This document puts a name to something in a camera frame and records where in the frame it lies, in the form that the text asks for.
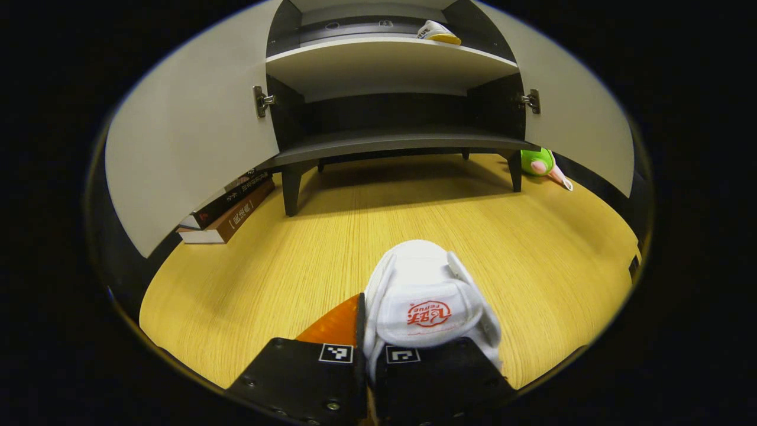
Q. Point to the green plush toy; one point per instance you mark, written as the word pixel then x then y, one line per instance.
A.
pixel 535 161

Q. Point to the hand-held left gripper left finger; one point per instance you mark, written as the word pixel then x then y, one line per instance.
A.
pixel 307 384

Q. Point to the light grey cabinet door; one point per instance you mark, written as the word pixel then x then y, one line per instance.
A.
pixel 195 118
pixel 585 106

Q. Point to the grey shoe cabinet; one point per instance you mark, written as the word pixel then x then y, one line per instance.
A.
pixel 384 65

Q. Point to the black book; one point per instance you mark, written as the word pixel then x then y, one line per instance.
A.
pixel 227 202

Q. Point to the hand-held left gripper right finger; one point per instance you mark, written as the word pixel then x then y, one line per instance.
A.
pixel 437 381

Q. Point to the brown book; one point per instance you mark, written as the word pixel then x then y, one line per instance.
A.
pixel 236 219

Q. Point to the white canvas shoe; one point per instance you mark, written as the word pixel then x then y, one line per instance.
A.
pixel 439 32
pixel 426 284

